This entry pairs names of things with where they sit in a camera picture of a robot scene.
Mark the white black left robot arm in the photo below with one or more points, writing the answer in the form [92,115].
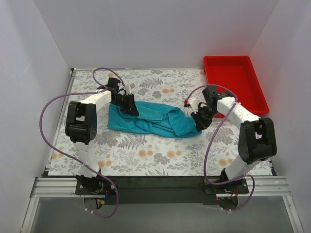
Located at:
[81,121]

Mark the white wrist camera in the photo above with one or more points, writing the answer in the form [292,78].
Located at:
[193,103]
[128,88]

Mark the red plastic tray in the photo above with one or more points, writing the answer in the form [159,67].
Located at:
[237,74]

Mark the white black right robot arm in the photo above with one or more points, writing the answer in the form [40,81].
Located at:
[256,141]

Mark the aluminium frame rail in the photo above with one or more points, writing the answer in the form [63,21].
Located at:
[159,204]

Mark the teal t shirt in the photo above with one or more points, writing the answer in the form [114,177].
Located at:
[154,118]

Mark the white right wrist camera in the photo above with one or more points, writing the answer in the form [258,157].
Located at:
[193,103]

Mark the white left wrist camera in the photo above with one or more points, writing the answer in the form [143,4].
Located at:
[128,88]

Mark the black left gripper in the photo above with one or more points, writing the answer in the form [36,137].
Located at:
[127,102]

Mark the floral patterned table mat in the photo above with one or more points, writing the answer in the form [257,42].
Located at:
[134,154]

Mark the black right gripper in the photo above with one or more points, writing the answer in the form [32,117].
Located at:
[202,116]

